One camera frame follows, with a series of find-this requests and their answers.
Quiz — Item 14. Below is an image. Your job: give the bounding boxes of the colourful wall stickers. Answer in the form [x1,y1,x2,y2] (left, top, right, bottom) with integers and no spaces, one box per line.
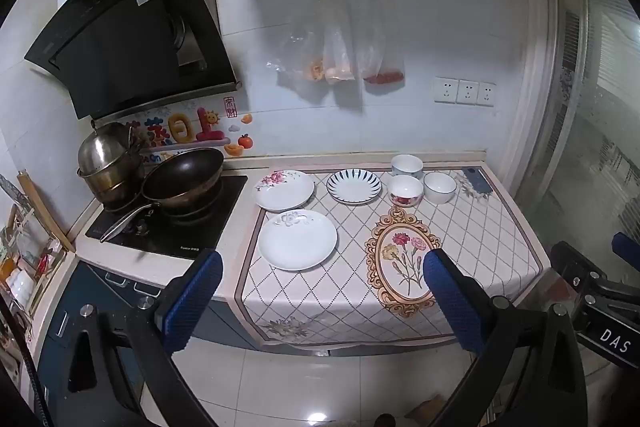
[125,96,253,158]

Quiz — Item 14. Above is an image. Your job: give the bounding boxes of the stainless steel pot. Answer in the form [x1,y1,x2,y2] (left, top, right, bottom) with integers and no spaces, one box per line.
[76,122,146,180]

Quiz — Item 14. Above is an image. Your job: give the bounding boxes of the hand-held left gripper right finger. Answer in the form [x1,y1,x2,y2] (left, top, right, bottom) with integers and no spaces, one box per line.
[423,248,589,427]

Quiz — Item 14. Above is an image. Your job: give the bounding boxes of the bronze pot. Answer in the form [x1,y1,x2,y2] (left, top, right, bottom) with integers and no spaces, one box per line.
[77,164,148,212]

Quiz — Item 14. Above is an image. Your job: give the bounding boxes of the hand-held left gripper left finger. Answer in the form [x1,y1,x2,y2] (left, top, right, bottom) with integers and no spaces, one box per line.
[62,249,224,427]

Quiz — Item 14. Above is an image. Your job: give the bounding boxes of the frosted glass door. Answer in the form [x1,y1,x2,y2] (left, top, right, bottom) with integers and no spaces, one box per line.
[520,0,640,258]

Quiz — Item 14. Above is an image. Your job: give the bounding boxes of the black induction cooktop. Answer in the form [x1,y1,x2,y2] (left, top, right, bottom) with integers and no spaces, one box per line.
[85,175,249,258]

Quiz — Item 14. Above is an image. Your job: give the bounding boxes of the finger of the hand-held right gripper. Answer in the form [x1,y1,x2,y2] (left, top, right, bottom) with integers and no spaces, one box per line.
[611,232,640,273]
[550,240,609,303]

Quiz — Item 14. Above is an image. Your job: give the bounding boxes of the plain white bowl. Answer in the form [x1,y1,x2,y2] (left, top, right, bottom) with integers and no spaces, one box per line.
[423,172,457,206]

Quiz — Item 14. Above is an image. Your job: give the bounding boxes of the grey floral white plate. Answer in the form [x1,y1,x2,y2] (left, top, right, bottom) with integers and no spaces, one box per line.
[258,209,338,271]

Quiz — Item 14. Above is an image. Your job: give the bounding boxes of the blue striped white plate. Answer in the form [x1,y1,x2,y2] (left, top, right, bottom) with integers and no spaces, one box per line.
[326,168,383,206]

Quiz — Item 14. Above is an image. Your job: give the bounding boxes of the wooden cutting board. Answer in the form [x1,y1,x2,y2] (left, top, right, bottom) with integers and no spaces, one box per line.
[17,171,77,253]

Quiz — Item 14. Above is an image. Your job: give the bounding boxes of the red floral white bowl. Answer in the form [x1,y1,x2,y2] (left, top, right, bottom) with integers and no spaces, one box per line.
[387,175,425,208]

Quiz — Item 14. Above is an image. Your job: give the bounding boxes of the dark wok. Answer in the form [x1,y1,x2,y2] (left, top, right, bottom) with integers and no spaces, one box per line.
[141,148,225,208]

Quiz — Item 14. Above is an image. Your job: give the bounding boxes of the black cable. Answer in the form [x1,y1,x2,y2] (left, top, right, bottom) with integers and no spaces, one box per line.
[0,292,56,427]

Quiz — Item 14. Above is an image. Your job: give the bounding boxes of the blue base cabinet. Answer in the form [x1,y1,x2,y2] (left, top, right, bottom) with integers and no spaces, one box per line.
[30,257,261,427]

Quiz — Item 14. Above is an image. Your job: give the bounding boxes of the blue patterned white bowl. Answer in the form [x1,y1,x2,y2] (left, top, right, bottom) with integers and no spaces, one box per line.
[390,154,424,180]

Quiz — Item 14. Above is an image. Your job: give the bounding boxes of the diamond pattern floral tablecloth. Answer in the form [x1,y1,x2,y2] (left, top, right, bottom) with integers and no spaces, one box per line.
[234,164,552,348]

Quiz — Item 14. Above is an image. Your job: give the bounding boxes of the pink floral white plate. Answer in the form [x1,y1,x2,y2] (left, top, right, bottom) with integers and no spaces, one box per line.
[254,169,316,212]

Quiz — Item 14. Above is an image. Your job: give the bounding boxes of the black range hood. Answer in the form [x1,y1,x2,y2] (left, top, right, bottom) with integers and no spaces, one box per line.
[24,0,243,122]

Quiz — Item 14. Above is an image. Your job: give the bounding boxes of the frying pan with steel handle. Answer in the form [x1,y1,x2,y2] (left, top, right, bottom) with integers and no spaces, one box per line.
[99,192,223,244]

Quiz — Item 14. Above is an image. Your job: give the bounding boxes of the blue phone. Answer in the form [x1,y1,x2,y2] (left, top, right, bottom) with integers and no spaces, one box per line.
[462,167,493,200]

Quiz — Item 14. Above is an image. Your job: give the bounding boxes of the wooden storage rack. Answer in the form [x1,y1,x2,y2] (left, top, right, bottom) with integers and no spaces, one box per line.
[0,202,68,323]

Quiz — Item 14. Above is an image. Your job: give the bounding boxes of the cardboard piece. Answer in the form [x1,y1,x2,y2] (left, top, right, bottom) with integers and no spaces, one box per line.
[404,394,448,423]

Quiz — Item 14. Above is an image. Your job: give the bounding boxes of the clear plastic bag red contents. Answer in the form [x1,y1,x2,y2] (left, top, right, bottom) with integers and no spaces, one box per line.
[355,0,405,85]

